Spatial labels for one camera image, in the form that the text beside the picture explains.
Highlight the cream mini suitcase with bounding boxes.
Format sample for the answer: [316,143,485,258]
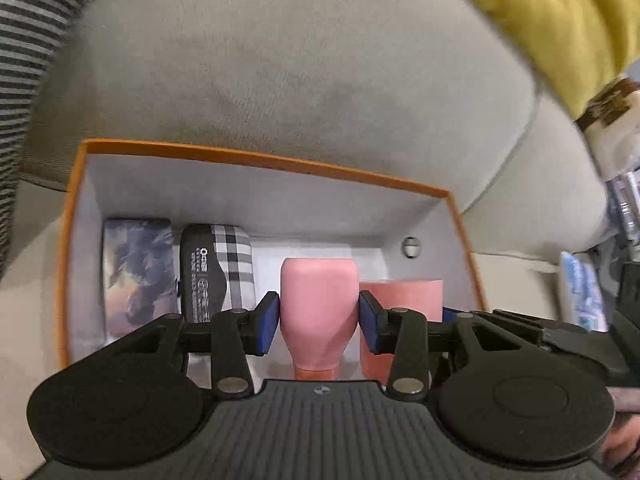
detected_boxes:
[574,74,640,181]

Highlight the orange cardboard box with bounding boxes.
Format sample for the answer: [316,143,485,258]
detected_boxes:
[56,138,489,386]

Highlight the black plaid case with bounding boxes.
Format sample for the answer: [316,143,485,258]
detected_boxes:
[179,223,258,325]

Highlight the painted print card box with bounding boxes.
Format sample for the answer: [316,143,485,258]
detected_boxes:
[103,217,181,347]

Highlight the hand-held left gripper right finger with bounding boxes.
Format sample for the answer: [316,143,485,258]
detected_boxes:
[358,291,533,396]

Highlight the houndstooth pillow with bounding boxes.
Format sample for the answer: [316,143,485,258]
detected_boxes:
[0,0,115,266]

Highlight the salmon pink cylinder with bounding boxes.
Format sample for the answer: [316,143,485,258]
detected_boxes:
[359,277,445,386]

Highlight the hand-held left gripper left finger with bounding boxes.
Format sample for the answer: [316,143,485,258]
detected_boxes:
[106,291,280,396]

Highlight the yellow pillow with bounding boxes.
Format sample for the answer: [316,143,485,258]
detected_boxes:
[454,0,640,121]

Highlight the person's right hand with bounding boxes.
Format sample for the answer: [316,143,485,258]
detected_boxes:
[602,388,640,479]

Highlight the stack of books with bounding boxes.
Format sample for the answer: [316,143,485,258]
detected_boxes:
[604,167,640,263]

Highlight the pink bottle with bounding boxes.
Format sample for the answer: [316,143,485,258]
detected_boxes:
[279,257,361,381]

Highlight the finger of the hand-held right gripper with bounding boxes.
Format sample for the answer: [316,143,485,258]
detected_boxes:
[442,307,568,348]

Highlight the blue printed pillow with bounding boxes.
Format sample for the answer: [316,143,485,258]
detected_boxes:
[559,251,610,333]

